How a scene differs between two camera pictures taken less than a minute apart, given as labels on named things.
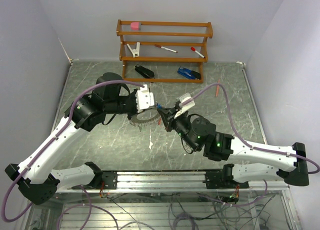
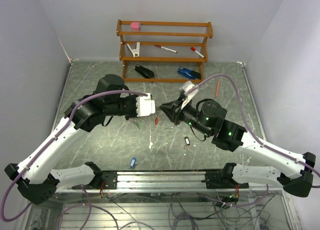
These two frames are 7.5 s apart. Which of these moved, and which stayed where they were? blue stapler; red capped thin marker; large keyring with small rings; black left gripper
Moved: large keyring with small rings
Stayed: blue stapler; black left gripper; red capped thin marker
